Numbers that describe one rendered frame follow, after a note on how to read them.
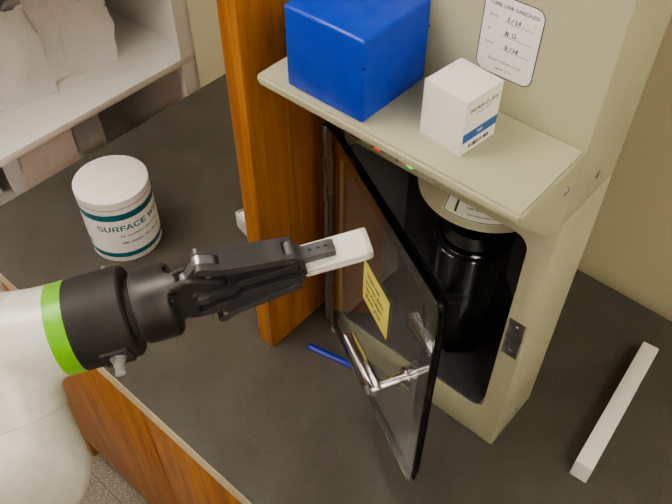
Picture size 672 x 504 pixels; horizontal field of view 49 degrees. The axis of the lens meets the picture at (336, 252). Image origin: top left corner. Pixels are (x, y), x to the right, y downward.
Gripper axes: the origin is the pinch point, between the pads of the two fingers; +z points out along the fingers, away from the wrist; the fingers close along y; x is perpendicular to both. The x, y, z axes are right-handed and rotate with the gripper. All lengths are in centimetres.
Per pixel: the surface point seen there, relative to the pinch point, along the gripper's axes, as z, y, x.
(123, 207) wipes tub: -29, -41, 39
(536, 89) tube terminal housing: 21.3, 10.8, 5.2
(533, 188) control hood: 17.4, 9.6, -4.0
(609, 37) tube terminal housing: 25.1, 18.7, 2.9
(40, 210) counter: -48, -56, 54
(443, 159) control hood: 11.2, 8.9, 1.7
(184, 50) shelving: -14, -73, 100
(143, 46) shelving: -24, -76, 108
